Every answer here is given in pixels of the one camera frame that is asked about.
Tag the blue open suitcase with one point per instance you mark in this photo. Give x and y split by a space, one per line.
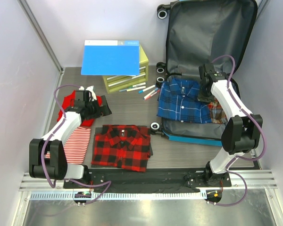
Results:
206 40

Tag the blue plaid shirt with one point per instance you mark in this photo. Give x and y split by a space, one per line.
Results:
178 101

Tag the red black checked shirt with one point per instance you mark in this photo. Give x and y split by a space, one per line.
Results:
121 147

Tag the marker pen red cap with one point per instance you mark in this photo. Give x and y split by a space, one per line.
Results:
151 93

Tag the slotted cable duct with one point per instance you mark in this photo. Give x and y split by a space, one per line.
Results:
85 196

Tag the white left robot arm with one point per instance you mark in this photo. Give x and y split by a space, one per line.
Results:
47 158

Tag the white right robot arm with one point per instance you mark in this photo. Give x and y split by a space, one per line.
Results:
242 131

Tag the aluminium corner post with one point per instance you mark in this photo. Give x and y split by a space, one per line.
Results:
38 30

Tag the brown plaid shirt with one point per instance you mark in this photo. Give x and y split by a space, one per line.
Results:
217 114

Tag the marker pen blue cap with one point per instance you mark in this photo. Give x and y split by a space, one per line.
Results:
147 88

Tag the yellow-green drawer organizer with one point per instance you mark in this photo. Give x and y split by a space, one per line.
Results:
116 83

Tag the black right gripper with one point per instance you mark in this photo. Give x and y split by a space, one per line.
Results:
203 99

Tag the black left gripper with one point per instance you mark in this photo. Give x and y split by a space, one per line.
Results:
104 109

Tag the red white striped garment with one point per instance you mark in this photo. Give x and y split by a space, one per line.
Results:
77 144

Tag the blue white flat box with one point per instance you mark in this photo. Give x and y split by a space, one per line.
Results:
111 58

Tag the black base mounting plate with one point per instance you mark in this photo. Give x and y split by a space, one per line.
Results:
192 177

